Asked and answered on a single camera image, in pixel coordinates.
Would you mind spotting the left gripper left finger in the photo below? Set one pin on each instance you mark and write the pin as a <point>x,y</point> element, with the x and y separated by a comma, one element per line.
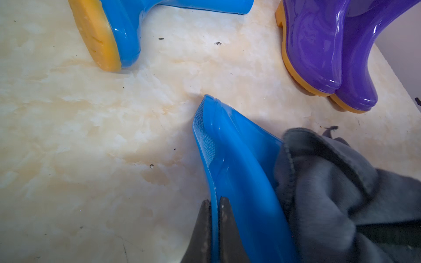
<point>199,249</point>

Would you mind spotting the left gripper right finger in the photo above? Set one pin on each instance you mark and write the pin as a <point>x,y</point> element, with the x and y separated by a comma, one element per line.
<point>230,244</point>

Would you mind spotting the blue boot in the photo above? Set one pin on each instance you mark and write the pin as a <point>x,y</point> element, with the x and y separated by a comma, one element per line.
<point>241,162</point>
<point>111,29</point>

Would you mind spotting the grey cloth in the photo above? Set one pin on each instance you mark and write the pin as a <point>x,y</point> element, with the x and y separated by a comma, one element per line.
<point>341,209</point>

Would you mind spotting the purple boot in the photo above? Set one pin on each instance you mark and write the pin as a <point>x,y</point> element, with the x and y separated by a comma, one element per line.
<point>363,23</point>
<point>312,43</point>

